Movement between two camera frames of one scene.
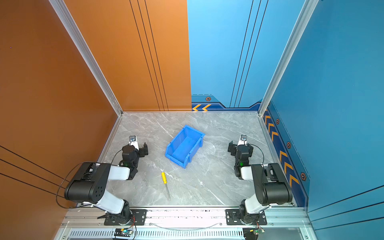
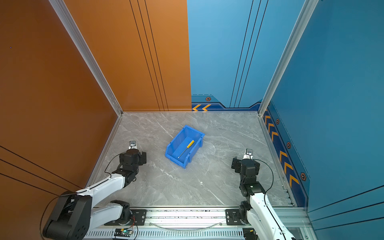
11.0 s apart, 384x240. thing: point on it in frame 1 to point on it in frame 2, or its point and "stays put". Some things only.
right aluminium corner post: [308, 8] stays put
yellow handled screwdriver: [165, 181] to [191, 144]
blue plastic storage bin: [187, 141] stays put
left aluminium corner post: [70, 25] stays put
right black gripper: [234, 148] to [239, 164]
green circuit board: [123, 232] stays put
